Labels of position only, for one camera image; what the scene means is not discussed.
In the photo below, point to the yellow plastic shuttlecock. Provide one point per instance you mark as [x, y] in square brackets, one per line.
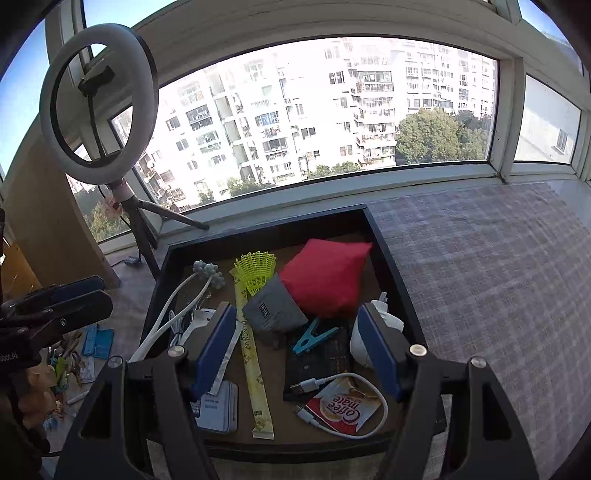
[256, 272]

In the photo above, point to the blue clothes peg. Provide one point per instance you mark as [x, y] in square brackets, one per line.
[307, 341]

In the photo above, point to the white paper strip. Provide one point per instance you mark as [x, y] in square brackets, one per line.
[227, 362]

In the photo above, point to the black tripod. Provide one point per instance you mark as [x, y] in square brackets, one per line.
[145, 244]

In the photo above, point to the green tree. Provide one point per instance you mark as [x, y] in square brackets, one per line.
[429, 134]

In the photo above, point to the white plastic spray device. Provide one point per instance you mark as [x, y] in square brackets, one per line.
[357, 346]

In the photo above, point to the blue plastic hinge piece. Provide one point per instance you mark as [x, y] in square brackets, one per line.
[99, 344]

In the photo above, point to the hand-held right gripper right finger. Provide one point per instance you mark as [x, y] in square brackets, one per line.
[378, 350]

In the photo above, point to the white apartment building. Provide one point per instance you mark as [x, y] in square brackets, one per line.
[277, 115]

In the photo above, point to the long yellow flowered packet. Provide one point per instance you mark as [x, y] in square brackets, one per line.
[254, 369]

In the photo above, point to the small black adapter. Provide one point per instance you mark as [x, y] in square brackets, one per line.
[131, 261]

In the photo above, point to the red white coffee creamer sachet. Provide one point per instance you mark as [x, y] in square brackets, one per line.
[341, 406]

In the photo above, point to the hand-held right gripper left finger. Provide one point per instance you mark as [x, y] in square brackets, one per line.
[214, 350]

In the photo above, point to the grey fabric pouch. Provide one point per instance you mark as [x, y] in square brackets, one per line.
[272, 309]

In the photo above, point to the black phone holder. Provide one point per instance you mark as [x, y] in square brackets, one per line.
[97, 78]

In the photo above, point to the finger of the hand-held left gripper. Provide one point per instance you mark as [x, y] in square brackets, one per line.
[78, 309]
[78, 286]

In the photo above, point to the red fabric pouch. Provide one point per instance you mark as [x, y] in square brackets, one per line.
[323, 277]

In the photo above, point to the black wet wipes packet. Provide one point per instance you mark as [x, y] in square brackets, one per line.
[318, 369]

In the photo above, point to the white marker pen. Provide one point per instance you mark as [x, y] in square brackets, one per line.
[76, 399]

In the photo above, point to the black tray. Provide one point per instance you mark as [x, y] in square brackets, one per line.
[277, 230]

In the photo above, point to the white window frame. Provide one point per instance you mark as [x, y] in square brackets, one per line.
[505, 115]

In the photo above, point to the white massager with grey balls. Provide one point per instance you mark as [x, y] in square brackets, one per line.
[207, 274]

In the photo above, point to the wooden sticks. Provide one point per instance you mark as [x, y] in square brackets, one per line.
[69, 346]

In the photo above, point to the crumpled brown plastic wrap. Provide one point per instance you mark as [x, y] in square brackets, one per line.
[111, 207]

